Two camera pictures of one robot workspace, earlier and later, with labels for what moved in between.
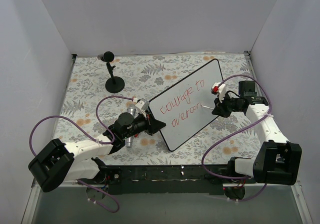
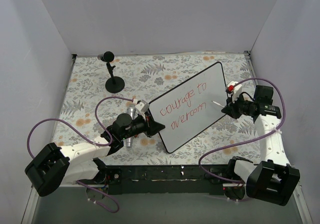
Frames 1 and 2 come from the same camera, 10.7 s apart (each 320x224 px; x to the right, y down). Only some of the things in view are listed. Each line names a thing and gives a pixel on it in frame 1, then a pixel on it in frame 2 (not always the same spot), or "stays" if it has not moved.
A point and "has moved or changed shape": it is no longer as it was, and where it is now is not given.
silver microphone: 131,109 stays
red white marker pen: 206,106 has moved or changed shape
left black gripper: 150,123 stays
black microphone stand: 115,84 stays
